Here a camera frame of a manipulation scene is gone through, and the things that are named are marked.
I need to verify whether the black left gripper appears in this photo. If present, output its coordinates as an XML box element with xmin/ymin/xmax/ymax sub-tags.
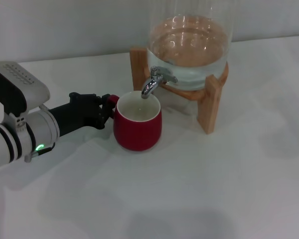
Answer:
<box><xmin>49</xmin><ymin>92</ymin><xmax>115</xmax><ymax>138</ymax></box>

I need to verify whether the red ceramic cup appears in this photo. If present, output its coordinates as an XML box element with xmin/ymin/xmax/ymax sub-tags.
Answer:
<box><xmin>107</xmin><ymin>91</ymin><xmax>163</xmax><ymax>152</ymax></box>

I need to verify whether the chrome faucet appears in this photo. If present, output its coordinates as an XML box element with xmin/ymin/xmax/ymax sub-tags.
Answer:
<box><xmin>141</xmin><ymin>65</ymin><xmax>178</xmax><ymax>100</ymax></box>

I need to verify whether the glass water dispenser jar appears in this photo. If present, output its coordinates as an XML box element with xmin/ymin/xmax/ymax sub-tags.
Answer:
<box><xmin>146</xmin><ymin>0</ymin><xmax>236</xmax><ymax>91</ymax></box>

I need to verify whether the white tablecloth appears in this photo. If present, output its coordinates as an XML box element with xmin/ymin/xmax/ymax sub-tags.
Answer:
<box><xmin>0</xmin><ymin>39</ymin><xmax>299</xmax><ymax>239</ymax></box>

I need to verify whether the wooden dispenser stand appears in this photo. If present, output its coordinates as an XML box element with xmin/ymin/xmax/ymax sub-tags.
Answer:
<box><xmin>129</xmin><ymin>44</ymin><xmax>230</xmax><ymax>135</ymax></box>

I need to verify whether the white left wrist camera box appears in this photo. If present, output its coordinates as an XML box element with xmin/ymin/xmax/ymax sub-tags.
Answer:
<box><xmin>0</xmin><ymin>61</ymin><xmax>51</xmax><ymax>118</ymax></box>

